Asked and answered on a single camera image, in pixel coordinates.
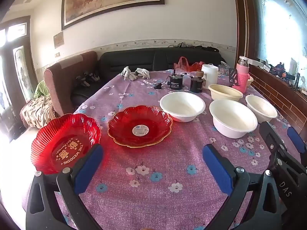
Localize red plate with gold print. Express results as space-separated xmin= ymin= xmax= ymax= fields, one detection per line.
xmin=31 ymin=113 xmax=102 ymax=175

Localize red plastic bag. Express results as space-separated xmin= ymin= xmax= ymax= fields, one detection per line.
xmin=174 ymin=57 xmax=205 ymax=73

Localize purple floral tablecloth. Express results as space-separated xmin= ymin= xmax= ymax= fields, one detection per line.
xmin=54 ymin=68 xmax=303 ymax=230

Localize white bowl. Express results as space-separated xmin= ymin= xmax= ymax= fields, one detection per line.
xmin=209 ymin=99 xmax=258 ymax=139
xmin=159 ymin=91 xmax=206 ymax=122
xmin=245 ymin=94 xmax=278 ymax=124

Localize black sofa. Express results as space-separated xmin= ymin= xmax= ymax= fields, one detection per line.
xmin=71 ymin=47 xmax=226 ymax=112

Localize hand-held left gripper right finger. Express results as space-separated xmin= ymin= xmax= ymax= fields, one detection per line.
xmin=202 ymin=144 xmax=282 ymax=230

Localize white plastic jar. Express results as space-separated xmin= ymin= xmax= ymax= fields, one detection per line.
xmin=201 ymin=64 xmax=219 ymax=90

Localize red plate with gold rim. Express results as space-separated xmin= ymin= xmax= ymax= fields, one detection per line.
xmin=107 ymin=105 xmax=173 ymax=148

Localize cream ribbed bowl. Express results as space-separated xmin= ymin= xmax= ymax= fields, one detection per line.
xmin=208 ymin=84 xmax=243 ymax=101

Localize small wall plaque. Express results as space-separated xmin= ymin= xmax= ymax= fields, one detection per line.
xmin=53 ymin=31 xmax=64 ymax=49

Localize clear plastic bag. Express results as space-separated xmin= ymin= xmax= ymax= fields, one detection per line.
xmin=217 ymin=61 xmax=232 ymax=76

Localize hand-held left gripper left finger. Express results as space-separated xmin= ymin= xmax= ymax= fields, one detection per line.
xmin=26 ymin=144 xmax=104 ymax=230

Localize windowsill tool clutter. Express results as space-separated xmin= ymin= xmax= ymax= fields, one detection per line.
xmin=255 ymin=57 xmax=307 ymax=91

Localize framed horse painting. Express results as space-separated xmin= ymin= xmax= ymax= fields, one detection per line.
xmin=61 ymin=0 xmax=165 ymax=31

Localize green cloth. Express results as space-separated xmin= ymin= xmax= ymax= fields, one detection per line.
xmin=34 ymin=80 xmax=50 ymax=99

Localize black round motor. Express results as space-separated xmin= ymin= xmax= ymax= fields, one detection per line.
xmin=168 ymin=69 xmax=185 ymax=91

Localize leaf patterned blanket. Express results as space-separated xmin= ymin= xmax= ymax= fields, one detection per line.
xmin=20 ymin=95 xmax=57 ymax=129

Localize brown armchair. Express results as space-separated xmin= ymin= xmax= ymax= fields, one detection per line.
xmin=44 ymin=51 xmax=99 ymax=118

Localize black phone stand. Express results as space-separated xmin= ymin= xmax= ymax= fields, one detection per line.
xmin=228 ymin=67 xmax=239 ymax=87

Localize dark strapped items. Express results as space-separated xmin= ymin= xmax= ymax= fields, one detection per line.
xmin=76 ymin=71 xmax=100 ymax=87

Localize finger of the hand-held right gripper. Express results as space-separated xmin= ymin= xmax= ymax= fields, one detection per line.
xmin=259 ymin=121 xmax=307 ymax=211
xmin=287 ymin=126 xmax=307 ymax=154

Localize brown glass door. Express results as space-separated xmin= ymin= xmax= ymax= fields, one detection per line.
xmin=0 ymin=16 xmax=39 ymax=139

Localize pink thermos bottle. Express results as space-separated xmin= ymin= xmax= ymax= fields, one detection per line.
xmin=236 ymin=56 xmax=250 ymax=94

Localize black cable bundle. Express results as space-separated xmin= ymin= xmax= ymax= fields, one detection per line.
xmin=168 ymin=42 xmax=220 ymax=52

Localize brown framed window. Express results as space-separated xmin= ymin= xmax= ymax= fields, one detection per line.
xmin=233 ymin=0 xmax=307 ymax=60

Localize black motor with brown gear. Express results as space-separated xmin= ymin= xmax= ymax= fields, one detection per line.
xmin=189 ymin=71 xmax=206 ymax=93

